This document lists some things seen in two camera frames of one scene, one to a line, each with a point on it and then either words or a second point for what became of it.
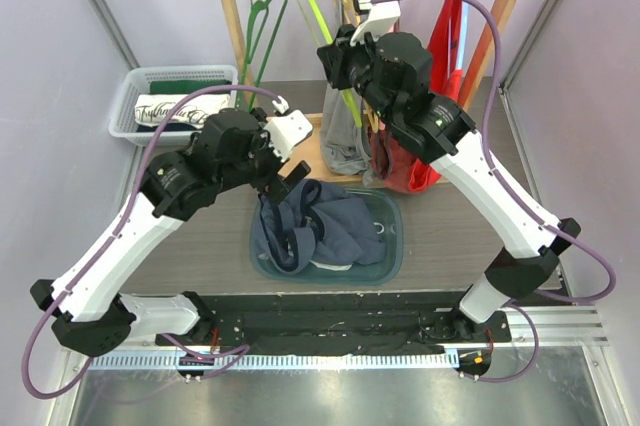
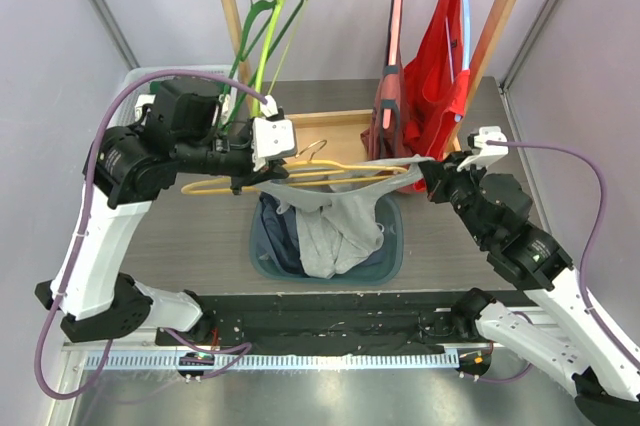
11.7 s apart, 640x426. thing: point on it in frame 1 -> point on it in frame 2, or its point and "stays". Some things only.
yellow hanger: (351, 5) -> (301, 174)
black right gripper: (331, 60) -> (439, 180)
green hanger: (256, 23) -> (272, 48)
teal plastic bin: (388, 209) stays
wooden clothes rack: (303, 132) stays
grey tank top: (344, 142) -> (342, 220)
